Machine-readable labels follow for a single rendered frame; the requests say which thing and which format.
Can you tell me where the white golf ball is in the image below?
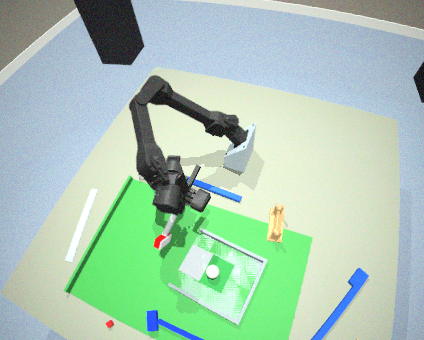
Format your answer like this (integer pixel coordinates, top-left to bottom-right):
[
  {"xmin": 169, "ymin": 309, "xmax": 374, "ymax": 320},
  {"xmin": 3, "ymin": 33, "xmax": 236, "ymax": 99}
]
[{"xmin": 206, "ymin": 265, "xmax": 220, "ymax": 278}]

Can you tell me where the white flat bar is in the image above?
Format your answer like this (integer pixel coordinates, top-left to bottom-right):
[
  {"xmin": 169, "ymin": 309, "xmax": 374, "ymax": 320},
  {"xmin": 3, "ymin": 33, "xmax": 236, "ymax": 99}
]
[{"xmin": 65, "ymin": 189, "xmax": 99, "ymax": 262}]

